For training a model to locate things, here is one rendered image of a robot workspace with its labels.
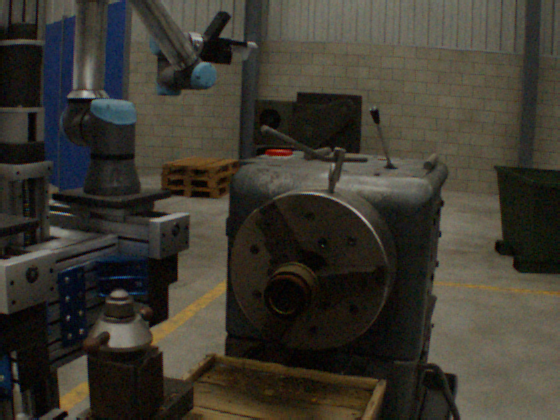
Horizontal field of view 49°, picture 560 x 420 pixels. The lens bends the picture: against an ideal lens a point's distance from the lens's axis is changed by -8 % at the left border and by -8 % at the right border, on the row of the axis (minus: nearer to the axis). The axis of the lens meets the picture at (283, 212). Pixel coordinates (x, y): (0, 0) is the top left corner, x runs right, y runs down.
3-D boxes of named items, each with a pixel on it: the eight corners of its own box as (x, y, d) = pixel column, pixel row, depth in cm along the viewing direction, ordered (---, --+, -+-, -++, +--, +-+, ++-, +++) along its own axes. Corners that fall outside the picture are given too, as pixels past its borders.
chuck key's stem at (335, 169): (325, 204, 129) (338, 147, 126) (334, 208, 128) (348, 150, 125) (319, 205, 127) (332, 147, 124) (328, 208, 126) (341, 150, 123)
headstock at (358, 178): (288, 273, 208) (294, 148, 201) (439, 290, 194) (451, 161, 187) (213, 333, 152) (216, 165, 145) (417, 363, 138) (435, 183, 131)
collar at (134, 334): (110, 325, 81) (109, 303, 81) (164, 336, 79) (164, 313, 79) (75, 344, 74) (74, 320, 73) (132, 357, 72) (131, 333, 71)
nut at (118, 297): (114, 309, 78) (113, 282, 78) (142, 315, 77) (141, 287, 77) (97, 318, 75) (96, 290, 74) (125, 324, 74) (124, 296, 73)
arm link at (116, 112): (103, 155, 154) (105, 99, 151) (78, 151, 163) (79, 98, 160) (144, 153, 162) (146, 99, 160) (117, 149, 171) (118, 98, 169)
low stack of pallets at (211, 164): (189, 184, 1026) (190, 156, 1019) (241, 188, 1009) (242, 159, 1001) (158, 195, 906) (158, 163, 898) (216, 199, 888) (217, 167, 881)
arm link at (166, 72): (172, 96, 180) (173, 57, 178) (149, 95, 187) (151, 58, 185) (194, 96, 185) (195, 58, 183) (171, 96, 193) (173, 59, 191)
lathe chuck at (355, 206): (233, 311, 142) (262, 169, 135) (372, 354, 134) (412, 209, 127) (217, 323, 133) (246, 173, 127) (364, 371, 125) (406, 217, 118)
